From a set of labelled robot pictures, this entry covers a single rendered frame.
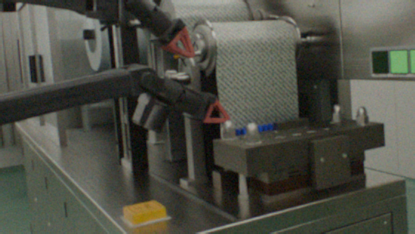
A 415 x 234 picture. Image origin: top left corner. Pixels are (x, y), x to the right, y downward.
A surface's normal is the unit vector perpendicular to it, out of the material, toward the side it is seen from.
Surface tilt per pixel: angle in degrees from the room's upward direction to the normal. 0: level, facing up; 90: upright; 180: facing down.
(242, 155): 90
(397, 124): 90
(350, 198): 90
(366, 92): 90
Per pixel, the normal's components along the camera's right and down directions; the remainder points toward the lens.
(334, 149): 0.51, 0.02
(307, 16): -0.86, 0.10
